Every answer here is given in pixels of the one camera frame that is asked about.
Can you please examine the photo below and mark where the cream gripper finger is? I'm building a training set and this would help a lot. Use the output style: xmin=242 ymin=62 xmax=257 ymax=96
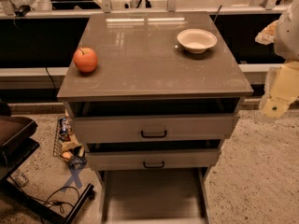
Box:
xmin=255 ymin=21 xmax=278 ymax=45
xmin=259 ymin=62 xmax=299 ymax=119

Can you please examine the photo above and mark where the red apple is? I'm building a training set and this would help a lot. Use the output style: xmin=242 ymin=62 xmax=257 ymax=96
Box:
xmin=73 ymin=48 xmax=98 ymax=73

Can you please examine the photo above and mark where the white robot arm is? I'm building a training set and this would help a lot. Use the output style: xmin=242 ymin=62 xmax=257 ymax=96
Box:
xmin=255 ymin=0 xmax=299 ymax=119

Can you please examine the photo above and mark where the top drawer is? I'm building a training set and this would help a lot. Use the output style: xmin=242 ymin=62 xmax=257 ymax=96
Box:
xmin=71 ymin=114 xmax=239 ymax=144

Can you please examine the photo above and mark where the grey drawer cabinet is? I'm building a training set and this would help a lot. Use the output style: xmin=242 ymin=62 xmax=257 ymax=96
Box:
xmin=56 ymin=11 xmax=254 ymax=224

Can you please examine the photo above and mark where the middle drawer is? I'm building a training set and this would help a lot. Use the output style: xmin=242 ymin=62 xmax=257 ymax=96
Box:
xmin=87 ymin=148 xmax=220 ymax=171

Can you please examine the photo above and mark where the open bottom drawer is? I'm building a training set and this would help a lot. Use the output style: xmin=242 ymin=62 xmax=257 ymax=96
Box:
xmin=100 ymin=168 xmax=211 ymax=224

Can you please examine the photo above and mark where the white bowl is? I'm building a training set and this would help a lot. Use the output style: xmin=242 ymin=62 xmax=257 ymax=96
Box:
xmin=177 ymin=29 xmax=218 ymax=54

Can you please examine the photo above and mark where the black power adapter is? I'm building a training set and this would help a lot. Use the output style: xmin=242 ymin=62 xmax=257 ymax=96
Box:
xmin=15 ymin=5 xmax=31 ymax=17

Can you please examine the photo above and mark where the dark chair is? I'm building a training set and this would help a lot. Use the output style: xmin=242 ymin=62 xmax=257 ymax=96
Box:
xmin=0 ymin=101 xmax=94 ymax=224

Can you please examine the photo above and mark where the black floor cable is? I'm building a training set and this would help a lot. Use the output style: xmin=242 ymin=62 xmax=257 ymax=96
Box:
xmin=8 ymin=175 xmax=81 ymax=217

